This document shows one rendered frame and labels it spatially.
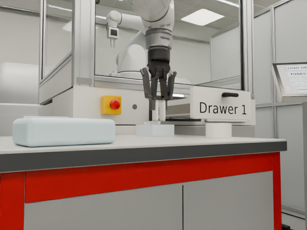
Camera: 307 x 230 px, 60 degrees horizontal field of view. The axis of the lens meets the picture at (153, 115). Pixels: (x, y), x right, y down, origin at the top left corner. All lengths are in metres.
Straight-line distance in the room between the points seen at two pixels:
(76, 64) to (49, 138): 0.66
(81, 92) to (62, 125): 0.62
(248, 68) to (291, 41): 1.39
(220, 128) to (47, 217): 0.47
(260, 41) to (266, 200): 2.63
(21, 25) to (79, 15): 3.39
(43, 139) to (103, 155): 0.09
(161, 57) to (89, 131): 0.48
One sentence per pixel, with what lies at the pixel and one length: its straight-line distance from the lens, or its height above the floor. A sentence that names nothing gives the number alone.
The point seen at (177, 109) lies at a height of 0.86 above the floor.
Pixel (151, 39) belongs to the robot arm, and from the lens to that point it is 0.89.
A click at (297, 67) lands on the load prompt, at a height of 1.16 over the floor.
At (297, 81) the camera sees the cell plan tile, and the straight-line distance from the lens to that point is 1.79.
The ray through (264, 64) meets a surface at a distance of 3.12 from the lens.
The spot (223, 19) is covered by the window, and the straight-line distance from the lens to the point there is 1.56.
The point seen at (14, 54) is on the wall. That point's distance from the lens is 4.36.
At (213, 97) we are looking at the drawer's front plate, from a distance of 0.97.
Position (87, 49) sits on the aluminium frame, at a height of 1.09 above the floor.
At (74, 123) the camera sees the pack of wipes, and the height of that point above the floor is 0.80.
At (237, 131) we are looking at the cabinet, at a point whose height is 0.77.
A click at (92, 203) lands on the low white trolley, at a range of 0.44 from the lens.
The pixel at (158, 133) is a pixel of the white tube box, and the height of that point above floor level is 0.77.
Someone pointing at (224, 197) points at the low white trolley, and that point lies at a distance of 0.60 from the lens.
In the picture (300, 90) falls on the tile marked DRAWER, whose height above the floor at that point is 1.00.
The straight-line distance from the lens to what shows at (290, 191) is 2.93.
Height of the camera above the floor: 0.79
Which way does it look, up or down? 3 degrees up
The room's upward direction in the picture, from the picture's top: straight up
